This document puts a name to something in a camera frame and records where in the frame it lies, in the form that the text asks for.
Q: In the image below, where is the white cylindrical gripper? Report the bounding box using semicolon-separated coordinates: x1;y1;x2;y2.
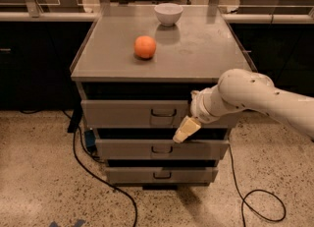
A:
173;86;226;143

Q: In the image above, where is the grey top drawer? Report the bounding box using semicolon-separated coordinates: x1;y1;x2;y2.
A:
80;99;243;130

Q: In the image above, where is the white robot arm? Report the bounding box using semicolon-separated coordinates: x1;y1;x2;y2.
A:
173;69;314;143

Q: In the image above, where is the grey metal drawer cabinet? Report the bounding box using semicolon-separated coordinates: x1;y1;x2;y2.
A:
72;5;249;172

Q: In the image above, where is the grey bottom drawer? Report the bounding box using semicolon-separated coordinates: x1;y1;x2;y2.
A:
105;167;218;185

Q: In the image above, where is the orange fruit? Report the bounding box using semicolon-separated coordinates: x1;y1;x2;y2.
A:
134;35;156;59

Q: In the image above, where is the blue power adapter box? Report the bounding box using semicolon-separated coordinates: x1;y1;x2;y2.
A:
84;130;96;152

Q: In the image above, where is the white ceramic bowl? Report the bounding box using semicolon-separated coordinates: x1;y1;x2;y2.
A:
154;3;183;26

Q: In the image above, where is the black cable right floor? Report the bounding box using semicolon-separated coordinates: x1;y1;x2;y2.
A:
228;143;288;227

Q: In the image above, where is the black cable floor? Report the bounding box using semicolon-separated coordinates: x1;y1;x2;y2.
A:
62;109;138;227
228;143;288;227

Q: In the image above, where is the black cable left floor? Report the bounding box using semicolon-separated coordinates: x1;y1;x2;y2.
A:
62;109;138;227

